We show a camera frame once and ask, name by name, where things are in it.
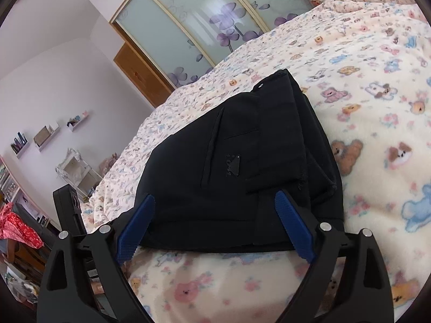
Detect brown wooden door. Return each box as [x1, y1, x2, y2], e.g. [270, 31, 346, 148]
[114, 43, 172, 108]

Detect red patterned cloth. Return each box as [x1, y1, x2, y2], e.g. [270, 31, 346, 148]
[0, 203, 44, 249]

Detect pink plush toy pile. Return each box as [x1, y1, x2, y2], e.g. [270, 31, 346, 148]
[99, 153, 118, 177]

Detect white wall shelf far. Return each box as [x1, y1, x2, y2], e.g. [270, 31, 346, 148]
[33, 122, 60, 152]

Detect white wall shelf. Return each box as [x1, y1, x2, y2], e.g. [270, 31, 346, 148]
[10, 132, 29, 158]
[33, 122, 60, 152]
[67, 111, 89, 132]

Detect black pants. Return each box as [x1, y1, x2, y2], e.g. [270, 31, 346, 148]
[135, 70, 344, 253]

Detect teddy bear print blanket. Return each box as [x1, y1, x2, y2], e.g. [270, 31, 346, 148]
[82, 0, 430, 322]

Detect white wall shelf near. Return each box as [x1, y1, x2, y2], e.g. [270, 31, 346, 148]
[67, 111, 89, 132]

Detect white storage rack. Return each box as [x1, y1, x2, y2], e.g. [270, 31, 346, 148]
[55, 148, 102, 203]

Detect frosted glass sliding wardrobe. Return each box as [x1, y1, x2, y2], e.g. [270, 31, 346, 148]
[113, 0, 316, 88]

